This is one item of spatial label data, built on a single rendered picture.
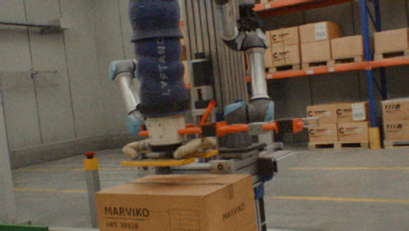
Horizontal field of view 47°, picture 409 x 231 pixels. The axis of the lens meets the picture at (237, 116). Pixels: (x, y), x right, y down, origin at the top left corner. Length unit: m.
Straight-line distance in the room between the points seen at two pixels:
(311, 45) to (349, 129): 1.78
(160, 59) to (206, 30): 0.74
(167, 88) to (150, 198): 0.47
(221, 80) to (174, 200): 0.96
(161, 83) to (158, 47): 0.15
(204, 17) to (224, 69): 0.32
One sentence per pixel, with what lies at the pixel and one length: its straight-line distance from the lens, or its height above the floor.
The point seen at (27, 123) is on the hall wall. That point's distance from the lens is 13.00.
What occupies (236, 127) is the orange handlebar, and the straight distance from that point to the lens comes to 1.94.
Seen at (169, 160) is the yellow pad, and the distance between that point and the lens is 2.03.
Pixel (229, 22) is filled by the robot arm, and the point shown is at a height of 1.69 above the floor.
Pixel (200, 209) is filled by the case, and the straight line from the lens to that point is 1.91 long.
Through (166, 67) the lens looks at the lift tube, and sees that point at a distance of 2.08.
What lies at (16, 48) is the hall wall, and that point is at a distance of 13.07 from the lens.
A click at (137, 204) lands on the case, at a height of 0.90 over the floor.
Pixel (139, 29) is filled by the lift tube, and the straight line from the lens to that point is 2.11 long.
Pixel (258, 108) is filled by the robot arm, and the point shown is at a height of 1.23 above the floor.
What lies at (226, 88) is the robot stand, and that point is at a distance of 2.70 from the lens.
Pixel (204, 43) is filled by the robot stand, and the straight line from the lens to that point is 2.77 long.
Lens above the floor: 1.34
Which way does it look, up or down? 3 degrees down
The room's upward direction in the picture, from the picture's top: 6 degrees counter-clockwise
